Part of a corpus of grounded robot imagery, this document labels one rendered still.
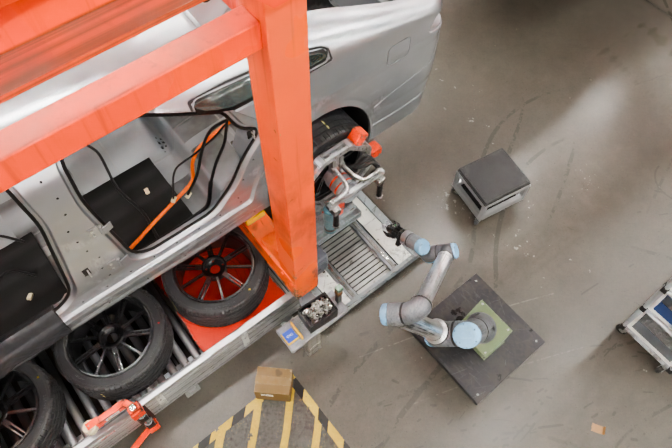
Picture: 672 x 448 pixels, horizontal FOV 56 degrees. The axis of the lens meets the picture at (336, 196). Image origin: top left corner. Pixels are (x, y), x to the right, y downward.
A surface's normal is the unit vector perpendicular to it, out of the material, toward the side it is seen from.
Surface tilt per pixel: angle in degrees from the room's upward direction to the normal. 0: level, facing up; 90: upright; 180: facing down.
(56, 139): 90
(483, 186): 0
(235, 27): 0
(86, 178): 55
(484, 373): 0
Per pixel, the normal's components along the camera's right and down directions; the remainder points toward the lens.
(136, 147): 0.48, 0.18
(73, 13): 0.62, 0.67
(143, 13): 0.00, -0.52
